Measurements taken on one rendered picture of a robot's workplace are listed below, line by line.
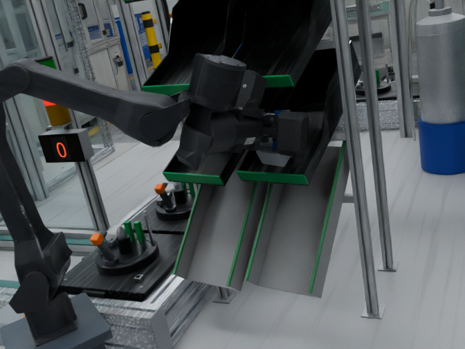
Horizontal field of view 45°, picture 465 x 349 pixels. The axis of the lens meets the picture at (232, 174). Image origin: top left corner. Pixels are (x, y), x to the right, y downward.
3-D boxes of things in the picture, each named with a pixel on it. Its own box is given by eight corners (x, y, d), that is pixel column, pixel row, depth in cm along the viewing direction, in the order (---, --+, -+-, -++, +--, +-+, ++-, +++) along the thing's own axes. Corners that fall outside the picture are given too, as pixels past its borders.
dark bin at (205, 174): (224, 186, 96) (206, 156, 92) (167, 181, 104) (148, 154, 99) (286, 79, 111) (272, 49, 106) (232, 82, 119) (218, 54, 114)
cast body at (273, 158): (284, 167, 88) (268, 137, 84) (261, 164, 91) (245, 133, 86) (307, 129, 92) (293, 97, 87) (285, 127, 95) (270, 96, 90)
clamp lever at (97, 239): (113, 263, 119) (96, 239, 115) (105, 262, 120) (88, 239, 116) (120, 249, 122) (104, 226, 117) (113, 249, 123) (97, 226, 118)
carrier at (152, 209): (204, 239, 132) (193, 191, 128) (121, 235, 143) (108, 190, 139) (243, 196, 152) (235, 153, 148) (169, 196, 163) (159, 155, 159)
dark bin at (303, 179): (308, 186, 90) (293, 154, 85) (241, 181, 97) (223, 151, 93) (362, 73, 104) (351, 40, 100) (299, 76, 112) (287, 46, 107)
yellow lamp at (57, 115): (62, 125, 131) (56, 105, 129) (46, 127, 133) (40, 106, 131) (76, 119, 135) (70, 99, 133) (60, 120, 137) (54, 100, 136)
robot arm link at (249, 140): (273, 162, 73) (276, 114, 72) (172, 145, 85) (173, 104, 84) (307, 156, 79) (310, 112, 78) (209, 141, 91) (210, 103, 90)
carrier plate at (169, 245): (146, 302, 111) (144, 293, 111) (55, 292, 122) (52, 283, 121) (201, 242, 131) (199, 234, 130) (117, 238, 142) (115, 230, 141)
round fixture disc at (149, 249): (137, 278, 117) (134, 269, 116) (84, 273, 123) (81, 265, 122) (170, 244, 129) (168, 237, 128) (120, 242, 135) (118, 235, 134)
